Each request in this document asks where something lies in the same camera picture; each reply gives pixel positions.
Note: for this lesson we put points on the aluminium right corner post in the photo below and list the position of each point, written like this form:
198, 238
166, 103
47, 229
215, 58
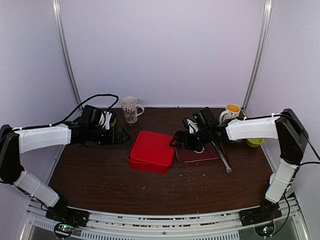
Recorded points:
263, 36

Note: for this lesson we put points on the red tin lid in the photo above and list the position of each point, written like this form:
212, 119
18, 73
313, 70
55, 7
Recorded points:
152, 148

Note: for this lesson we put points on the tall coral pattern mug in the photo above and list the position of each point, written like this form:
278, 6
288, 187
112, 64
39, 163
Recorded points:
131, 109

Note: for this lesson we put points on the red tin box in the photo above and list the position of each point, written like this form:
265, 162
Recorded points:
150, 167

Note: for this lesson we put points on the green saucer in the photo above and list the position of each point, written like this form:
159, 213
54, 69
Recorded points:
113, 123

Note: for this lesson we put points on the lime green plastic bowl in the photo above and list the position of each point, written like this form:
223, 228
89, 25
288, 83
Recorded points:
254, 142

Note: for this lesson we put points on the white paper cup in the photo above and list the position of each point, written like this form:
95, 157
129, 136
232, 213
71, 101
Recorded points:
271, 179

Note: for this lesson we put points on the aluminium front rail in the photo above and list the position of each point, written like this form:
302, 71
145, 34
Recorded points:
224, 225

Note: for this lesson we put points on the flower pattern mug yellow inside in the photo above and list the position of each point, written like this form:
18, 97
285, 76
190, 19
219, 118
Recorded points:
231, 111

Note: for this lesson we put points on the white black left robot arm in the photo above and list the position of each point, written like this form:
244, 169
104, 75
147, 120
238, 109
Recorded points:
17, 141

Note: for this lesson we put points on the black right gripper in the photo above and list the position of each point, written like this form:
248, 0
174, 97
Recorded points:
179, 135

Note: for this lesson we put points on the aluminium left corner post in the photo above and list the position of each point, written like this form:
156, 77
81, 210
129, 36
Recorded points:
63, 43

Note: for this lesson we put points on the dark red lacquer tray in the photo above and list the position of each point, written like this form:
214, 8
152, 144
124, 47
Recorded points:
209, 154

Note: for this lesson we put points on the aluminium corner post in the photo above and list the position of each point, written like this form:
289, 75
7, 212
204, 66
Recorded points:
63, 43
263, 36

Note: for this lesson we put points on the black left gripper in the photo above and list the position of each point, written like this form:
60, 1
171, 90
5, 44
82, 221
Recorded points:
112, 139

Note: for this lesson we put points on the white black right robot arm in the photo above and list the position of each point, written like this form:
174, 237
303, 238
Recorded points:
285, 127

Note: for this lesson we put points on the metal serving tongs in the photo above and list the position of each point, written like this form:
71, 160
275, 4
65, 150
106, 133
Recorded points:
222, 157

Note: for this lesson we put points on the blue lined ceramic bowl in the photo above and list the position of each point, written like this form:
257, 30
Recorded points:
236, 141

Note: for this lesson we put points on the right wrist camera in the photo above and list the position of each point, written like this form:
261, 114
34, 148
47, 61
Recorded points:
190, 125

